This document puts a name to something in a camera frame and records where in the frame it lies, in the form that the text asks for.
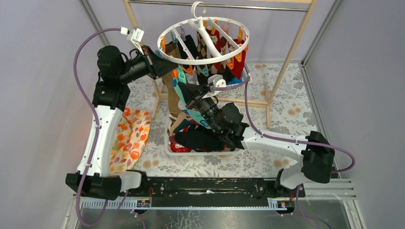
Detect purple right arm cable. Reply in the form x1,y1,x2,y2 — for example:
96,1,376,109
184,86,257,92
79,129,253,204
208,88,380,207
218,75,356,229

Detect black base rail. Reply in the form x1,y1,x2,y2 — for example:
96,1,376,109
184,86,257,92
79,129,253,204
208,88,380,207
128,177,306,208

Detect lilac clip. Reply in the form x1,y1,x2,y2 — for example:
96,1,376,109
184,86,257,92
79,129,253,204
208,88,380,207
180,25,186,41

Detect mint green sock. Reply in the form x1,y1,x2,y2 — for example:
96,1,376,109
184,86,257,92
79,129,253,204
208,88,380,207
173,65,210,129

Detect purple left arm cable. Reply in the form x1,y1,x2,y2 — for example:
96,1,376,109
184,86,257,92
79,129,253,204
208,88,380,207
73,28,124,227

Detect inner teal clip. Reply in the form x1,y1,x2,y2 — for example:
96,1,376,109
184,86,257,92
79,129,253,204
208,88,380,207
196,65,209,77

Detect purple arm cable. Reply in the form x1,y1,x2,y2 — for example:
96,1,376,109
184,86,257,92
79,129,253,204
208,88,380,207
73,28,124,227
218,75,356,229

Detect white front laundry basket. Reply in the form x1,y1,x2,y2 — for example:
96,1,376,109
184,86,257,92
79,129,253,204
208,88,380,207
164,102,242,156

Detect red hanging sock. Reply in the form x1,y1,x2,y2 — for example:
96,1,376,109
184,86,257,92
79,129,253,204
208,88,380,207
206,26,246,78

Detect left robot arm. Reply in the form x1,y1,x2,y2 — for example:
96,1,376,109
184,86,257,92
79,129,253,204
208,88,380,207
65,45,178,200

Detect orange floral cloth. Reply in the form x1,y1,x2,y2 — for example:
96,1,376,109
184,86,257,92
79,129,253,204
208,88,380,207
109,108,151,175

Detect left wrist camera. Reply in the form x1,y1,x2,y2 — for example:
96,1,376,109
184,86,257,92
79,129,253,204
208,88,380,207
120,27,145,45

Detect wooden rack frame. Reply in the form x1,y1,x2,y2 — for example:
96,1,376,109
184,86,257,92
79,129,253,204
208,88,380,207
123,0,318,129

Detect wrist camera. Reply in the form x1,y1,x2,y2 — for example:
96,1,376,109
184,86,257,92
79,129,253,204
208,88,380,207
207,74,226,96
120,27,145,45

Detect brown argyle hanging sock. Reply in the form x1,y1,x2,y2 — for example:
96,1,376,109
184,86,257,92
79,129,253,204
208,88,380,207
196,32,207,60

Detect white round clip hanger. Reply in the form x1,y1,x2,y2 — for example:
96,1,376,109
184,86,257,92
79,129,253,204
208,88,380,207
157,1,250,66

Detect white perforated back basket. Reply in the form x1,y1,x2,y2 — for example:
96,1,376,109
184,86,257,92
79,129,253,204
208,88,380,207
196,64,252,95

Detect black sock in basket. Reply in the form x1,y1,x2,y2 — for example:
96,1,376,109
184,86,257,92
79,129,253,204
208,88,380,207
174,129,225,152

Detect rim orange clip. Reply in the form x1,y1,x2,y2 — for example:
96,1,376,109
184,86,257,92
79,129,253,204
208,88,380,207
171,69,179,79
182,65,193,75

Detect lower orange clip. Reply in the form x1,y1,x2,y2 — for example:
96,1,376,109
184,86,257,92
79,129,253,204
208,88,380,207
234,27,244,63

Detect tan ribbed sock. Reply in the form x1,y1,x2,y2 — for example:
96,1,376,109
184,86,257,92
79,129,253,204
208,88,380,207
162,42,181,117

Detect metal hanging rod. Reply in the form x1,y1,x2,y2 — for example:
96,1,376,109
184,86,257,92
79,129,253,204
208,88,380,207
128,0,309,12

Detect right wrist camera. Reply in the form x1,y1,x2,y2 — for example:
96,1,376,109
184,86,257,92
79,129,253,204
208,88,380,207
207,74,226,96

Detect red sock in basket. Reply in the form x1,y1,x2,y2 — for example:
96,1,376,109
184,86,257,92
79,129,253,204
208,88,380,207
169,126,192,153

